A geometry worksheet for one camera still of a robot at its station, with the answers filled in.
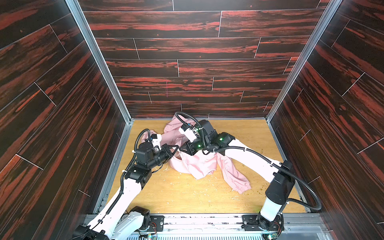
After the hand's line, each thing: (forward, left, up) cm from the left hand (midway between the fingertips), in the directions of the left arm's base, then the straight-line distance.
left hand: (180, 147), depth 73 cm
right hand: (+2, -1, -2) cm, 3 cm away
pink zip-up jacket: (+1, -11, -21) cm, 24 cm away
